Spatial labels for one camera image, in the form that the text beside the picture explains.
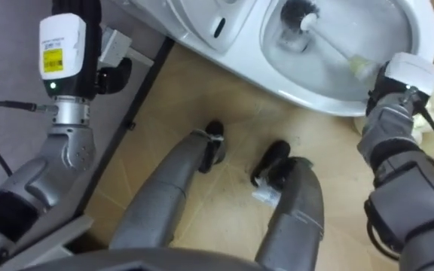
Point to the white toilet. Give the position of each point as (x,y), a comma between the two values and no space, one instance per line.
(239,52)

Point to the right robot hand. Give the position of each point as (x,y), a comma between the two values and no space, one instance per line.
(409,71)

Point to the white toilet brush black bristles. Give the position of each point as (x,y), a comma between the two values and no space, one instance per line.
(307,20)

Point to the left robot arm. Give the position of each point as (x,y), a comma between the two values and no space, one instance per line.
(57,165)

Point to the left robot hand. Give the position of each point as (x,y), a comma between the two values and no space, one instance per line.
(62,41)

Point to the robot body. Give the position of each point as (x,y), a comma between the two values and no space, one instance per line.
(138,260)

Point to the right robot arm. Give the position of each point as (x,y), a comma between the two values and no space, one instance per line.
(413,203)

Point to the robot legs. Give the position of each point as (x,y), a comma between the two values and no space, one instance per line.
(156,203)

